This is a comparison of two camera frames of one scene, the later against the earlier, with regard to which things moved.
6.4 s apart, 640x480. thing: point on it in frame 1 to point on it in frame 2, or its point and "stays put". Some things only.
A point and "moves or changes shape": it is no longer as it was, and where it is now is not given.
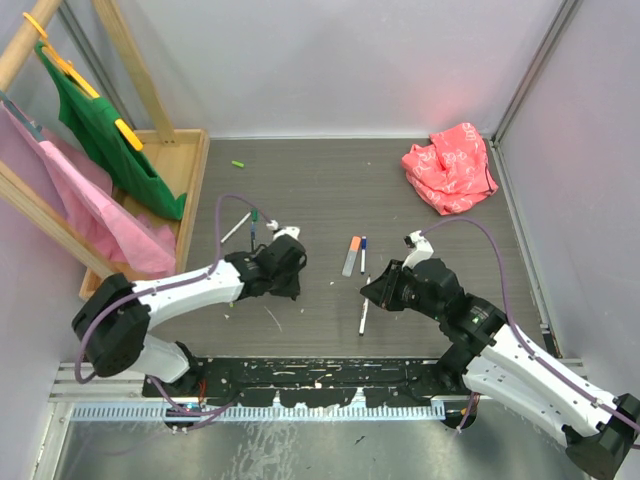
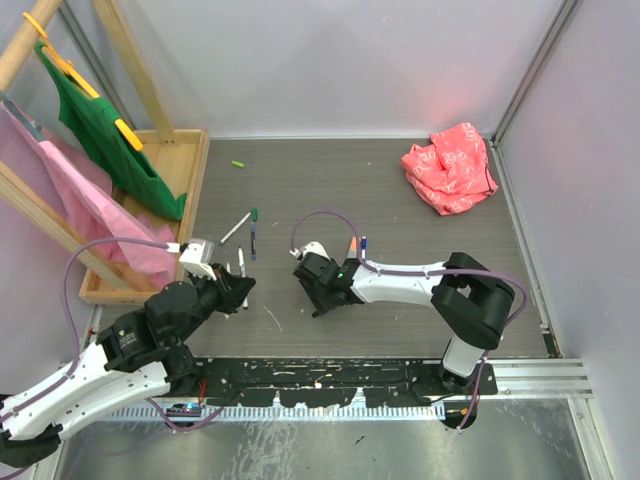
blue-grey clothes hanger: (29, 125) stays put
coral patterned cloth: (451, 173) stays put
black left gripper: (291, 289) to (237, 288)
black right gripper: (381, 291) to (322, 304)
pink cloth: (83, 192) stays put
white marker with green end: (235, 227) stays put
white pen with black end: (364, 311) moves or changes shape
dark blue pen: (253, 234) stays put
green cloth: (112, 144) stays put
